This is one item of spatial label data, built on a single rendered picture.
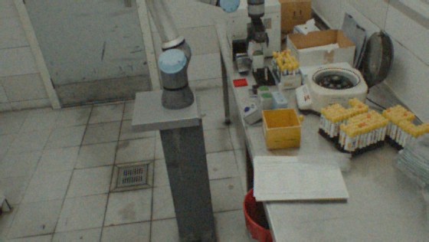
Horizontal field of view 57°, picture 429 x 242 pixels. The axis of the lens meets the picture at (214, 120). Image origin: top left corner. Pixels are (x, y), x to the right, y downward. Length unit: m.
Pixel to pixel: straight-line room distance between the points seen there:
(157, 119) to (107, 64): 1.99
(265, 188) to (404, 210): 0.44
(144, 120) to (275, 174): 0.63
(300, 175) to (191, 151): 0.64
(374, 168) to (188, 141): 0.81
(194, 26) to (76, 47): 1.03
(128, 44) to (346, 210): 2.63
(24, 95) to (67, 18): 0.92
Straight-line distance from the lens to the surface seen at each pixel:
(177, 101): 1.75
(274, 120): 1.63
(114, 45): 3.57
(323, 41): 2.26
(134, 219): 2.59
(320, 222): 1.30
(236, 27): 2.17
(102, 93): 3.80
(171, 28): 1.80
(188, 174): 1.96
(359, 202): 1.38
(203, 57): 3.66
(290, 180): 1.40
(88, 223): 2.67
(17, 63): 3.91
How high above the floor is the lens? 1.84
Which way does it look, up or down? 34 degrees down
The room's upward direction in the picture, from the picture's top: 5 degrees counter-clockwise
